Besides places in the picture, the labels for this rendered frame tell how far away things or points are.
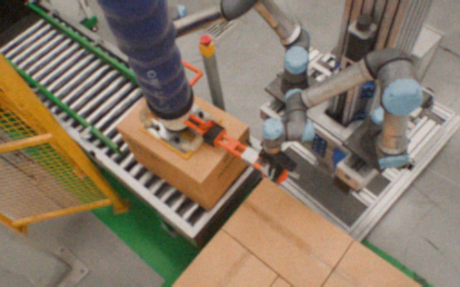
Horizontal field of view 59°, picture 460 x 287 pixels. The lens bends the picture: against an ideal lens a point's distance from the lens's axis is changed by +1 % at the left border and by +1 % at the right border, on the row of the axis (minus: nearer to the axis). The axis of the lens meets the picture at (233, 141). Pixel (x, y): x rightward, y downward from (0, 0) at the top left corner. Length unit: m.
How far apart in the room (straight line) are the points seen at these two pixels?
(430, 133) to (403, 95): 0.84
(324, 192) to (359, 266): 0.66
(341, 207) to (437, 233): 0.67
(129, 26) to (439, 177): 2.42
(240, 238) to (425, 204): 1.39
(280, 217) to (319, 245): 0.25
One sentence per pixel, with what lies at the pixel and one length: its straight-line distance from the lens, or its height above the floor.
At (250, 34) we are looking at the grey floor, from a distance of 3.88.
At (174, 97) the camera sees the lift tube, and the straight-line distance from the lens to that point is 1.81.
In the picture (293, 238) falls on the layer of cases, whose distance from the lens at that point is 2.26.
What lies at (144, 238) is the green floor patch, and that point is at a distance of 2.96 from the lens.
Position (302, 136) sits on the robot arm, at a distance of 1.53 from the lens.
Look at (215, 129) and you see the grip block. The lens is 1.92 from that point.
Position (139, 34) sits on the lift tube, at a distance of 1.50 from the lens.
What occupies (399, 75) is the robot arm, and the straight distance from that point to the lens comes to 1.39.
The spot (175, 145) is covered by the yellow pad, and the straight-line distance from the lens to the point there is 2.06.
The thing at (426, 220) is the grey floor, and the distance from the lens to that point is 3.05.
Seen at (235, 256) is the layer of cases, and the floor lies 0.54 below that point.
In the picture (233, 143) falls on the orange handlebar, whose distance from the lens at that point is 1.87.
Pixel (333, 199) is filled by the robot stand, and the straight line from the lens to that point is 2.73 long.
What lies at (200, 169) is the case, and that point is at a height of 0.95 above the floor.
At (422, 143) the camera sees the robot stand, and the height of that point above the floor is 0.96.
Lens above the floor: 2.70
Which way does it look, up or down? 59 degrees down
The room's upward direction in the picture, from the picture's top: 10 degrees counter-clockwise
